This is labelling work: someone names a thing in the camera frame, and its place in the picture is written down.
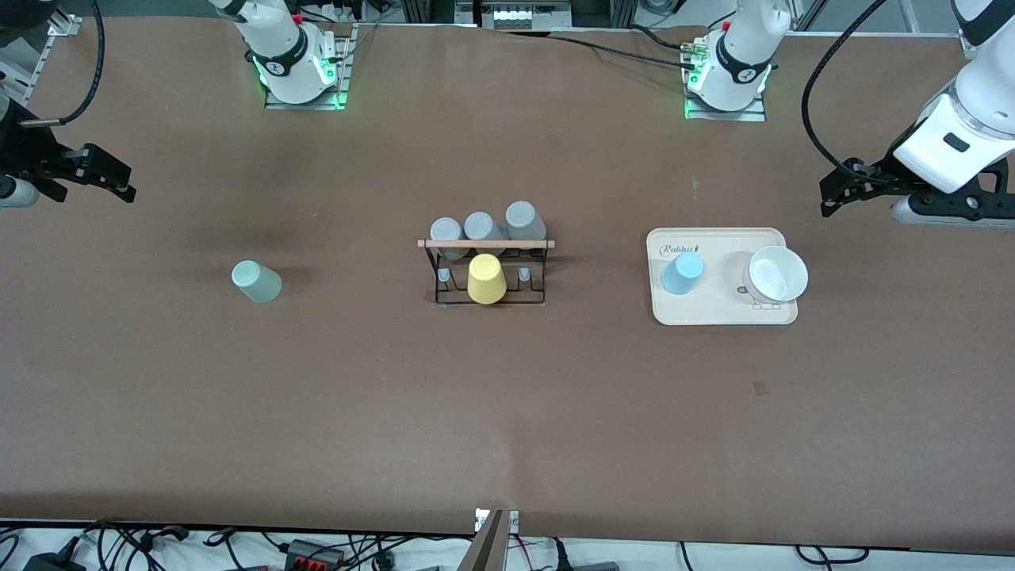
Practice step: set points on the black plug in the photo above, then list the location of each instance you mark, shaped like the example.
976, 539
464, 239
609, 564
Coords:
561, 555

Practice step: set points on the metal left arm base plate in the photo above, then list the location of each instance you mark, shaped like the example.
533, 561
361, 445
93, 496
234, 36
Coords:
725, 116

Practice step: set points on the blue plastic cup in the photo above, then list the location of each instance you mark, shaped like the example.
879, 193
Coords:
682, 274

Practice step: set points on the power strip orange switches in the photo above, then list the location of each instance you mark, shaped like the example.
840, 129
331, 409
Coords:
313, 553

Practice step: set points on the beige rabbit print tray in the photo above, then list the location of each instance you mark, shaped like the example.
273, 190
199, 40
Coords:
714, 305

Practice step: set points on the black power adapter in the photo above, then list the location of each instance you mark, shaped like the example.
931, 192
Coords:
55, 561

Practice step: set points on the aluminium frame profile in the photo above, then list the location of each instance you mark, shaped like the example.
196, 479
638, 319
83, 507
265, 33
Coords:
428, 9

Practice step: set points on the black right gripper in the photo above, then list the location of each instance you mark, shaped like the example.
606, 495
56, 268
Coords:
25, 148

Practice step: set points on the grey plastic cup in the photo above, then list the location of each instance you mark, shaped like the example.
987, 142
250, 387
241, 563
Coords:
446, 230
523, 218
482, 226

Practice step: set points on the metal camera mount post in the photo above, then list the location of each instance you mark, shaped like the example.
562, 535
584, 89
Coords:
488, 547

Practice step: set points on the white power strip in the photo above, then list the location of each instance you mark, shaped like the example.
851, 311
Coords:
523, 16

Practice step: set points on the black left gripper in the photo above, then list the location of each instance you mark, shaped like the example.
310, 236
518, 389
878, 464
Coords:
897, 169

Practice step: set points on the aluminium table edge rail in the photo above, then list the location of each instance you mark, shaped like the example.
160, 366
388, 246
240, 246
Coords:
969, 47
40, 59

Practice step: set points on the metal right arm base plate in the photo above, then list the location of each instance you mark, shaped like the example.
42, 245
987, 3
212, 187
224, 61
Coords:
342, 47

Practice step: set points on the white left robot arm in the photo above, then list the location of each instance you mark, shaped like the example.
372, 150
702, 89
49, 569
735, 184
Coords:
741, 55

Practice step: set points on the pale green plastic cup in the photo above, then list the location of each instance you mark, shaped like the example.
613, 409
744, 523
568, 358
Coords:
258, 281

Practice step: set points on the yellow plastic cup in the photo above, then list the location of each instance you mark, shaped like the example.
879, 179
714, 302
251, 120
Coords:
485, 279

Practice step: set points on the white bowl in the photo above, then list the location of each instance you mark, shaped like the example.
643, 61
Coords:
777, 274

